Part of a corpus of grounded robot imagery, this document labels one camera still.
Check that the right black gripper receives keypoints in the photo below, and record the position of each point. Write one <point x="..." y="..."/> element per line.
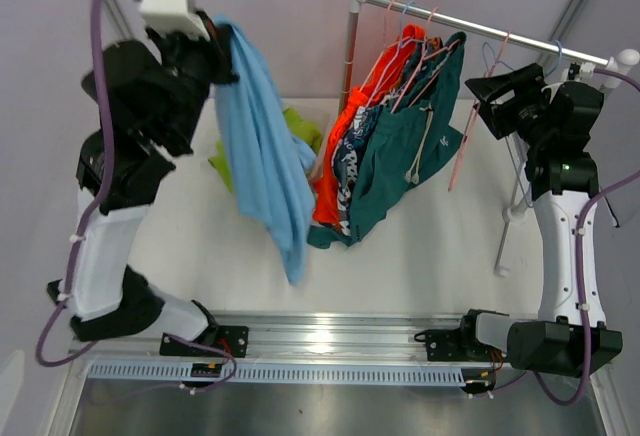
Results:
<point x="527" y="83"/>

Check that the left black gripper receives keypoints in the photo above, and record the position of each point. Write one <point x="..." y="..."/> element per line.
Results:
<point x="219" y="46"/>

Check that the blue wire hanger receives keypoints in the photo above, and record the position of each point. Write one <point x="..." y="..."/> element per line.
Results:
<point x="534" y="135"/>

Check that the lime green shorts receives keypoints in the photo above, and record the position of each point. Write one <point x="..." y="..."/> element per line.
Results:
<point x="306" y="135"/>

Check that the light blue shorts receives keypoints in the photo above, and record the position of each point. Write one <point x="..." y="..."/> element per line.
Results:
<point x="268" y="163"/>

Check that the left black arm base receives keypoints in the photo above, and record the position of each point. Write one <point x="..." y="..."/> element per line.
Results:
<point x="220" y="341"/>

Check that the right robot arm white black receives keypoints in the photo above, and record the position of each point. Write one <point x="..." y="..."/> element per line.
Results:
<point x="570" y="336"/>

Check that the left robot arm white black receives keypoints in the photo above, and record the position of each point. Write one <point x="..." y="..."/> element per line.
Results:
<point x="155" y="104"/>

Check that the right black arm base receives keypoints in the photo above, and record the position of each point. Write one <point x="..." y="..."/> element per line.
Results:
<point x="460" y="343"/>

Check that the teal green shorts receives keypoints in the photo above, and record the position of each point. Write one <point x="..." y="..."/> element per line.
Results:
<point x="407" y="148"/>

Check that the blue hanger for patterned shorts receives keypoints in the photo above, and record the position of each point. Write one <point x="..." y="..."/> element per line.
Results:
<point x="395" y="50"/>

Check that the patterned navy white shorts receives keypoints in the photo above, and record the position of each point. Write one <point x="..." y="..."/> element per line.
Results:
<point x="388" y="102"/>

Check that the orange shorts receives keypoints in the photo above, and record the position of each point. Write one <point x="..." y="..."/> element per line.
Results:
<point x="348" y="137"/>

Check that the silver clothes rack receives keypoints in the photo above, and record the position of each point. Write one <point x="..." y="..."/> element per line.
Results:
<point x="508" y="219"/>

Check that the white plastic basket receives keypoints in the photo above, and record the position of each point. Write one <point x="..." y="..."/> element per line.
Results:
<point x="322" y="111"/>

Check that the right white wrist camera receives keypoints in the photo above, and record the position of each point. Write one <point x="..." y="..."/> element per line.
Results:
<point x="577" y="72"/>

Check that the aluminium mounting rail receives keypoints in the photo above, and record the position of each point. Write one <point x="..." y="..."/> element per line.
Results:
<point x="336" y="338"/>

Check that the slotted grey cable duct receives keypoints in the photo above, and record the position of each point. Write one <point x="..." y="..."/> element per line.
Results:
<point x="414" y="375"/>

